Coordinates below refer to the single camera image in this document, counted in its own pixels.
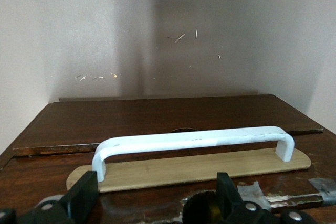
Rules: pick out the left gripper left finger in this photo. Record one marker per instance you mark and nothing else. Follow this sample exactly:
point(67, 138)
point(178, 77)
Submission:
point(81, 197)

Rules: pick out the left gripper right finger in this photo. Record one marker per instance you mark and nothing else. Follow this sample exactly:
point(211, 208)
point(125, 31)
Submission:
point(228, 197)

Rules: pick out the wooden drawer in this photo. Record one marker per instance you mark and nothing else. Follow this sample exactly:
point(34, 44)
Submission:
point(183, 169)

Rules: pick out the grey tape strip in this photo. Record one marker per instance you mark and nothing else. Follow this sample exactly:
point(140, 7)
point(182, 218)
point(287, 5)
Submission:
point(250, 191)
point(324, 190)

